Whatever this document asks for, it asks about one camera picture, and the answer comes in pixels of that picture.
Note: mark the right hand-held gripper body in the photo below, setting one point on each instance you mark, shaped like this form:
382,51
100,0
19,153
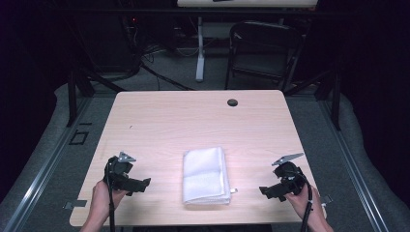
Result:
291,180

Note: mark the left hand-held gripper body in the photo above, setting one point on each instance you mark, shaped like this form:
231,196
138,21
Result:
119,175

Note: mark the white mesh laundry bag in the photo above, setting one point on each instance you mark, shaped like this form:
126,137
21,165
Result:
206,175

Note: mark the person's right hand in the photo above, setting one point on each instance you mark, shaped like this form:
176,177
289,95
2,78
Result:
301,203

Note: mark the person's left hand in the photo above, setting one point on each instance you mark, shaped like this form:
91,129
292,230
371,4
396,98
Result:
100,199

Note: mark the black computer cabinet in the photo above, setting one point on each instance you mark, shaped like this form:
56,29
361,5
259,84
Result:
106,42

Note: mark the black folding chair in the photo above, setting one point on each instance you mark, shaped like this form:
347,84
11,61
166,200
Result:
264,48

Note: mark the white table leg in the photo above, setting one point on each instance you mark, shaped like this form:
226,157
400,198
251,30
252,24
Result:
200,58

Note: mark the grey table edge bracket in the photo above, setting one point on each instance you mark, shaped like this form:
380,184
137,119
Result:
75,204
327,199

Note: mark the aluminium floor rail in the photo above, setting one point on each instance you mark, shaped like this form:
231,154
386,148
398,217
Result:
48,164
351,164

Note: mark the black metal frame post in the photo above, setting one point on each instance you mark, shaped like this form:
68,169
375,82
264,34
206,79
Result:
72,100

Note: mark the black horizontal frame bar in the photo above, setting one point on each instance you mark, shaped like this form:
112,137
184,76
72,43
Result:
161,12

